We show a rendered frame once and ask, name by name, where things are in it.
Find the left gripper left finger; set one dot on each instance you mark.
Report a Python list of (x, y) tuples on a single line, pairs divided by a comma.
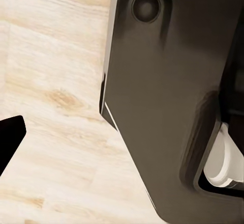
[(12, 132)]

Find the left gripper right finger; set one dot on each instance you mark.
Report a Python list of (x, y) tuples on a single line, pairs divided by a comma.
[(236, 131)]

